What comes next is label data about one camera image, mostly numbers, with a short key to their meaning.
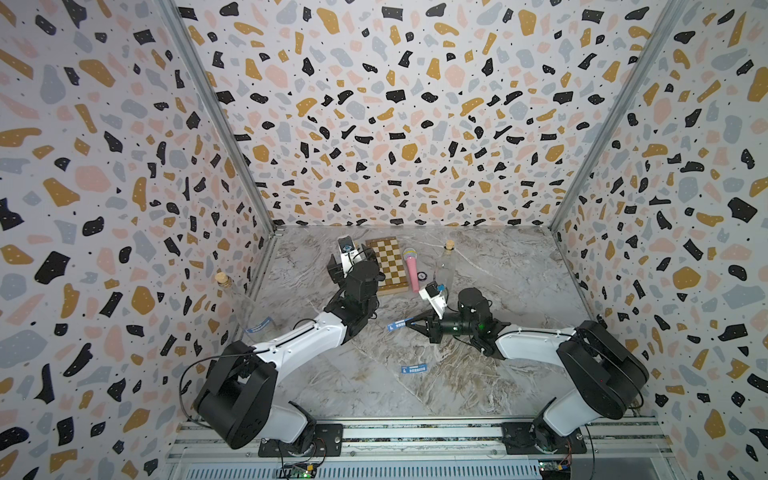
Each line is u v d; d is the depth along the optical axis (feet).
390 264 3.49
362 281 1.98
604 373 1.48
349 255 2.17
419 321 2.57
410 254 3.59
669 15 2.35
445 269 3.50
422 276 3.50
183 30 2.35
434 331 2.43
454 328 2.44
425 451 2.40
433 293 2.45
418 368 2.80
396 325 2.67
